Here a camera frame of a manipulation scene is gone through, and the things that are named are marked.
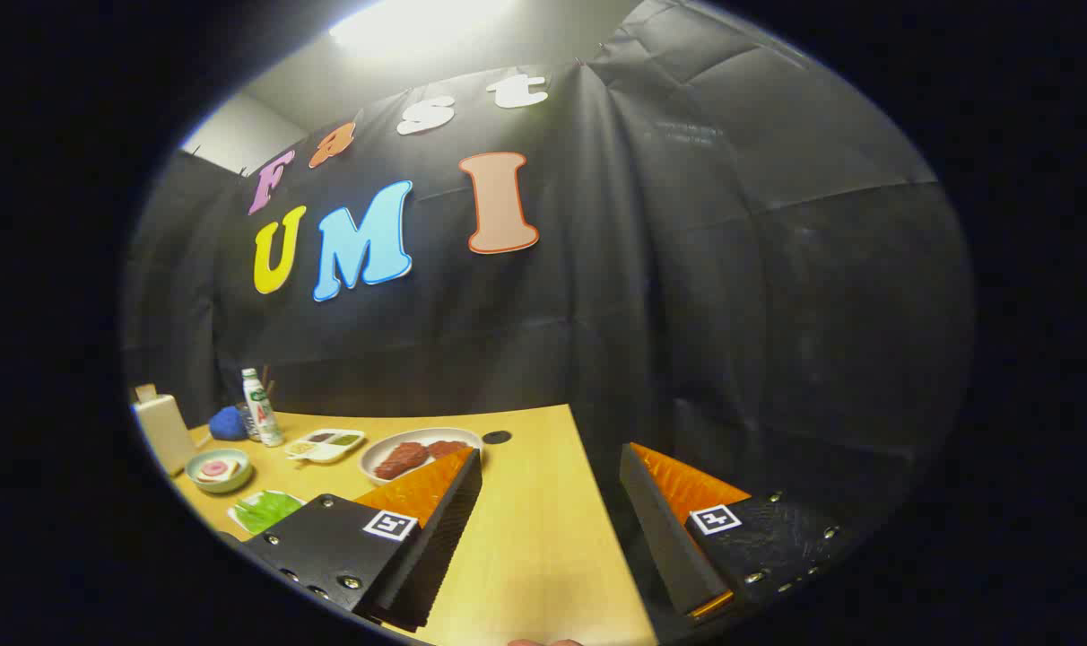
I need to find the green lettuce leaf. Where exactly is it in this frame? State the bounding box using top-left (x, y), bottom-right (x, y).
top-left (236, 492), bottom-right (304, 535)

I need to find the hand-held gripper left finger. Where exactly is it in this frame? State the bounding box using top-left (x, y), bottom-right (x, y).
top-left (239, 446), bottom-right (483, 633)

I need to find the white divided dish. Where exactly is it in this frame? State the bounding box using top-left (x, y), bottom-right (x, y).
top-left (283, 429), bottom-right (366, 465)

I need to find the blue cloth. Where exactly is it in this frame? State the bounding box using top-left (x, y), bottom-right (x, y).
top-left (208, 406), bottom-right (250, 441)

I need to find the white squarish plate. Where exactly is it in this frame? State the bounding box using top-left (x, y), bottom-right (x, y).
top-left (228, 489), bottom-right (309, 537)

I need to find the black backdrop cloth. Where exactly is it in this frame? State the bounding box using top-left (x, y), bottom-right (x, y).
top-left (122, 0), bottom-right (977, 629)

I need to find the light green plate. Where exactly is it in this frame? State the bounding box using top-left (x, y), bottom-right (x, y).
top-left (186, 449), bottom-right (253, 495)

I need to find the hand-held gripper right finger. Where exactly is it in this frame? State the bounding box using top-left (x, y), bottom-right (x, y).
top-left (619, 441), bottom-right (854, 622)

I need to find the white drink bottle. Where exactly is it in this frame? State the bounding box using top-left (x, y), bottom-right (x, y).
top-left (241, 368), bottom-right (284, 448)

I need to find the round white meat plate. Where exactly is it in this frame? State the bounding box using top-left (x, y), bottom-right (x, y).
top-left (359, 428), bottom-right (484, 485)

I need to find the white toaster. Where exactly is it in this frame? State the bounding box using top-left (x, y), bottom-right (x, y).
top-left (132, 393), bottom-right (196, 476)

